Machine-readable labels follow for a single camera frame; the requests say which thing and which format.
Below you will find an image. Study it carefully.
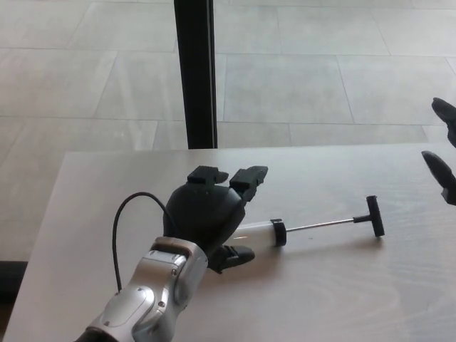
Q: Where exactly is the black vertical metal post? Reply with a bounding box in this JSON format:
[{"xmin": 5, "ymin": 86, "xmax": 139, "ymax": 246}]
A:
[{"xmin": 172, "ymin": 0, "xmax": 219, "ymax": 150}]

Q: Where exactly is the white air pump black handle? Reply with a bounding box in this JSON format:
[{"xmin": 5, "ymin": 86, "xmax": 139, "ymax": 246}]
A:
[{"xmin": 233, "ymin": 195, "xmax": 385, "ymax": 249}]

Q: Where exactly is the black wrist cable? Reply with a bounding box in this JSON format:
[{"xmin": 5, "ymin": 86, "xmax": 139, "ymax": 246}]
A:
[{"xmin": 113, "ymin": 192, "xmax": 179, "ymax": 291}]

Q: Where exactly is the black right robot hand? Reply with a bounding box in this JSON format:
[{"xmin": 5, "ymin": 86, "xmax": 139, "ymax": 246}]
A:
[{"xmin": 420, "ymin": 98, "xmax": 456, "ymax": 207}]

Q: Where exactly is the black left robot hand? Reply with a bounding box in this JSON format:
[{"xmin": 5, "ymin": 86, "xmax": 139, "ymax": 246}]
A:
[{"xmin": 162, "ymin": 165, "xmax": 270, "ymax": 274}]

